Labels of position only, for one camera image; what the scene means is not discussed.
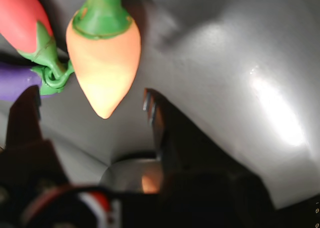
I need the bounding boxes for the orange toy carrot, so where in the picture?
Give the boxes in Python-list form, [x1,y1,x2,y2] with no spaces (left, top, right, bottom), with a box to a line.
[65,0,142,120]

